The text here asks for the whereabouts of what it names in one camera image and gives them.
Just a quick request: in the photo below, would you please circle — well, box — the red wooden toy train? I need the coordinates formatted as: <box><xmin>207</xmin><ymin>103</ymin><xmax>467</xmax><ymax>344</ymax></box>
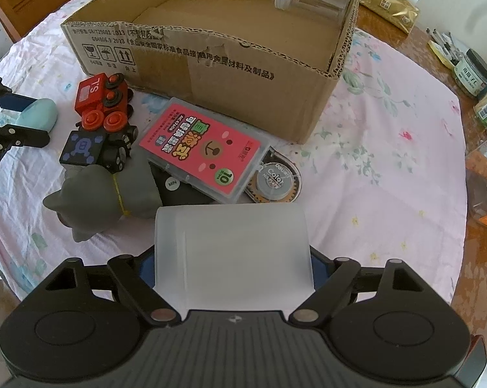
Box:
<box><xmin>74</xmin><ymin>73</ymin><xmax>134</xmax><ymax>133</ymax></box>

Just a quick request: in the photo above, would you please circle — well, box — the black toy train car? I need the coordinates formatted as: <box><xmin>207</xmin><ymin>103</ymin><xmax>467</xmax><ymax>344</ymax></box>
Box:
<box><xmin>59</xmin><ymin>125</ymin><xmax>138</xmax><ymax>173</ymax></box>

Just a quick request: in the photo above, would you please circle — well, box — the pink floral tablecloth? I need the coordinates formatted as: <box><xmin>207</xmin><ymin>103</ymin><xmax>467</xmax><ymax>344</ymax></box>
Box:
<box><xmin>0</xmin><ymin>0</ymin><xmax>469</xmax><ymax>304</ymax></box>

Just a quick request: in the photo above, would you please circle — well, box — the pink card game box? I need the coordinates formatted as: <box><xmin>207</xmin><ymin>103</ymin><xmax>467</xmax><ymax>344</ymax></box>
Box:
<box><xmin>139</xmin><ymin>98</ymin><xmax>271</xmax><ymax>204</ymax></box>

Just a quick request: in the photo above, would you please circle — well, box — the light blue oval case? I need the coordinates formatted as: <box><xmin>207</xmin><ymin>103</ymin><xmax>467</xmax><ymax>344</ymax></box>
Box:
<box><xmin>16</xmin><ymin>98</ymin><xmax>58</xmax><ymax>132</ymax></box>

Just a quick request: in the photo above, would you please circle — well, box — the open cardboard box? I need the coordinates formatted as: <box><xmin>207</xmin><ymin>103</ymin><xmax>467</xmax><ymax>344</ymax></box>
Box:
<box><xmin>62</xmin><ymin>0</ymin><xmax>360</xmax><ymax>144</ymax></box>

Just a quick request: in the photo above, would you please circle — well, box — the gold tissue pack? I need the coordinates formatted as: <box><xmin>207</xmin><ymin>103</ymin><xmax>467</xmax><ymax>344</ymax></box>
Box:
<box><xmin>360</xmin><ymin>0</ymin><xmax>419</xmax><ymax>35</ymax></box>

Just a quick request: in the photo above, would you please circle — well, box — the dark glass jar green label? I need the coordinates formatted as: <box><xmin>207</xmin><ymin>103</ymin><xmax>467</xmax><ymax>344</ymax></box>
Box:
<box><xmin>453</xmin><ymin>48</ymin><xmax>487</xmax><ymax>97</ymax></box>

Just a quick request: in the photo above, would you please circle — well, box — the white translucent plastic box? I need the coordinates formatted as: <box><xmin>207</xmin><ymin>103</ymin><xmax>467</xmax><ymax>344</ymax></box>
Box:
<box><xmin>154</xmin><ymin>203</ymin><xmax>315</xmax><ymax>316</ymax></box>

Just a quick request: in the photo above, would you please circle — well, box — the correction tape dispenser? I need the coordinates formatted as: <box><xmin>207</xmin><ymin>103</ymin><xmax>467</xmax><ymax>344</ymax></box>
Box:
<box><xmin>245</xmin><ymin>147</ymin><xmax>302</xmax><ymax>203</ymax></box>

